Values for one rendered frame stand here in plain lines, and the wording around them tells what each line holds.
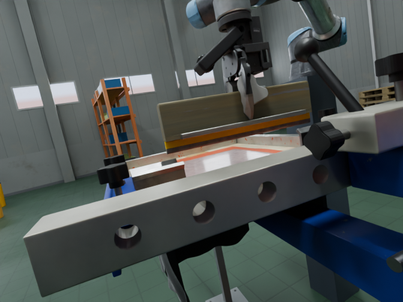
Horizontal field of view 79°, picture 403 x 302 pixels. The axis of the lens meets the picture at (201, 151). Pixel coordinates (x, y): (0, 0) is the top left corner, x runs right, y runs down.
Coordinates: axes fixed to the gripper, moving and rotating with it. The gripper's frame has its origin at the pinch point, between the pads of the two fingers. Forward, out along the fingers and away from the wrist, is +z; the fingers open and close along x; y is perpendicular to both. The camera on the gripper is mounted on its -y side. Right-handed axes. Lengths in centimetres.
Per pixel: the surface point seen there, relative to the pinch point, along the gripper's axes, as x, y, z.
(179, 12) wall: 881, 296, -409
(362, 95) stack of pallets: 450, 621, 24
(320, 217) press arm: -19.6, -0.5, 17.1
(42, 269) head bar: -27.6, -33.7, 7.7
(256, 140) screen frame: 38.1, 25.2, 11.9
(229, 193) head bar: -27.5, -17.7, 6.3
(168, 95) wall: 868, 185, -110
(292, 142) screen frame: 16.4, 25.3, 12.1
